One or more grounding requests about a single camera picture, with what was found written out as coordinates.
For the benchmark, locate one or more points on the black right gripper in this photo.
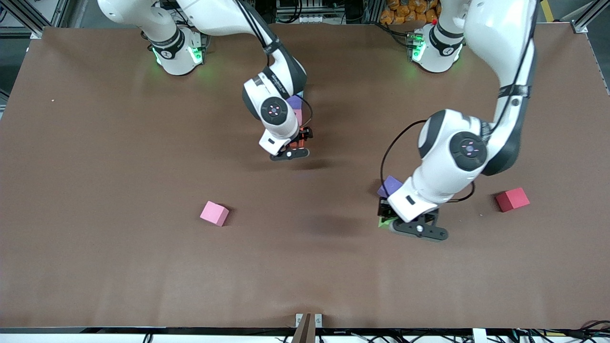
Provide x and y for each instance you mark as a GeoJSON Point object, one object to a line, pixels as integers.
{"type": "Point", "coordinates": [305, 135]}

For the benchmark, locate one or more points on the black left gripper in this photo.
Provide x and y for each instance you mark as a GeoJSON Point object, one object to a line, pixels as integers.
{"type": "Point", "coordinates": [383, 208]}

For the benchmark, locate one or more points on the green foam block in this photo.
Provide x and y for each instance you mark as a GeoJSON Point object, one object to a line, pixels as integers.
{"type": "Point", "coordinates": [383, 222]}

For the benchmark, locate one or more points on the pink foam block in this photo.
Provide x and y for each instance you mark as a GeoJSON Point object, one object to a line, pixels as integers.
{"type": "Point", "coordinates": [214, 213]}
{"type": "Point", "coordinates": [298, 116]}

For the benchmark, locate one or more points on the purple foam block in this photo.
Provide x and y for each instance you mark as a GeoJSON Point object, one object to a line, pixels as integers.
{"type": "Point", "coordinates": [295, 102]}
{"type": "Point", "coordinates": [390, 185]}

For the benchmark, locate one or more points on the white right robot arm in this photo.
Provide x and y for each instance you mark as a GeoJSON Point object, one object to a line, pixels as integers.
{"type": "Point", "coordinates": [214, 14]}

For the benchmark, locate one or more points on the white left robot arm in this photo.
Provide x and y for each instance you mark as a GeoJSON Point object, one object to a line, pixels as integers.
{"type": "Point", "coordinates": [452, 157]}

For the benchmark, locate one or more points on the white electronics box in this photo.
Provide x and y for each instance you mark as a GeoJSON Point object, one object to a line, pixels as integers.
{"type": "Point", "coordinates": [300, 19]}

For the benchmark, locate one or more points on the red foam block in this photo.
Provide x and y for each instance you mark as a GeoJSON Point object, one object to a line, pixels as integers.
{"type": "Point", "coordinates": [513, 199]}

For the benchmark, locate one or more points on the orange packaged items pile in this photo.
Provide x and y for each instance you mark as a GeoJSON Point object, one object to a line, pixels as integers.
{"type": "Point", "coordinates": [405, 9]}

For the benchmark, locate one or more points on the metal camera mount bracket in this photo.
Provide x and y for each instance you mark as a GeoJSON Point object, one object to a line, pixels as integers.
{"type": "Point", "coordinates": [307, 326]}

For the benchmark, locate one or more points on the white table post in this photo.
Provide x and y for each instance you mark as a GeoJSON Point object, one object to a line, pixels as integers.
{"type": "Point", "coordinates": [480, 336]}

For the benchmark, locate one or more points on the aluminium frame profile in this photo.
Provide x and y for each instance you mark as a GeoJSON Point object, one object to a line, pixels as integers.
{"type": "Point", "coordinates": [35, 33]}
{"type": "Point", "coordinates": [591, 12]}

